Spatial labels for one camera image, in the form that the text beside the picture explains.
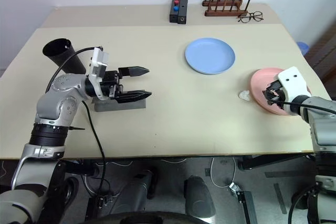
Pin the black plastic cup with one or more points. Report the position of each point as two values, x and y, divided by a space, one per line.
56 51

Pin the pink plate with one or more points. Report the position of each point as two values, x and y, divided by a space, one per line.
258 85

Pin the plain black box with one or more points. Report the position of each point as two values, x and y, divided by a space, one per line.
183 11

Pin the blue round container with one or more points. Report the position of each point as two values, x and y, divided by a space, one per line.
303 48

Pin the black table foot bracket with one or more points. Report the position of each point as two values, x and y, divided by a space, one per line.
246 205

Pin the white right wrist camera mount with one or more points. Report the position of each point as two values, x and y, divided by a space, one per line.
291 79

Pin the black table frame beam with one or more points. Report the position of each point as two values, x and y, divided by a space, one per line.
262 162
81 167

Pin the light blue plate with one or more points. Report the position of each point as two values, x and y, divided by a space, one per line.
210 56

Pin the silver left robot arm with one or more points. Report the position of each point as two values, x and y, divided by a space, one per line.
57 103

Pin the black box with coloured buttons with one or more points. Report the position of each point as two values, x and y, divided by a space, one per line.
173 18

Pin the grey glasses case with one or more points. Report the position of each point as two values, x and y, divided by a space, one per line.
126 106

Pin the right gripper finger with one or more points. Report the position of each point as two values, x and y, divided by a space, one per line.
267 97

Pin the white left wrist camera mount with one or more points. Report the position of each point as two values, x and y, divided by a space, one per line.
98 61

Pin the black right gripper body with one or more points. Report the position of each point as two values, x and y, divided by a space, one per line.
278 94

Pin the dark-framed clear eyeglasses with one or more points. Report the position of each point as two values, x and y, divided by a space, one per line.
258 16

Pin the dark rounded shape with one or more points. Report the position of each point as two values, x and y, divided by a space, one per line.
199 197

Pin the wooden peg rack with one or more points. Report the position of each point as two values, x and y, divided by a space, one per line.
218 13

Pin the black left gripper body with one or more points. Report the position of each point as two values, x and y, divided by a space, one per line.
110 83

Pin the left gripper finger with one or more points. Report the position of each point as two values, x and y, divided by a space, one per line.
134 71
134 96

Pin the dark brown furniture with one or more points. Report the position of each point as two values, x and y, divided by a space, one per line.
325 53

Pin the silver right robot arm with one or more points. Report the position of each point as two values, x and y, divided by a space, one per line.
323 124

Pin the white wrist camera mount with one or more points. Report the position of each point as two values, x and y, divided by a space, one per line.
98 61
291 79

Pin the small white crumpled lump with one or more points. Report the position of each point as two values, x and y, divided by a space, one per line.
244 95

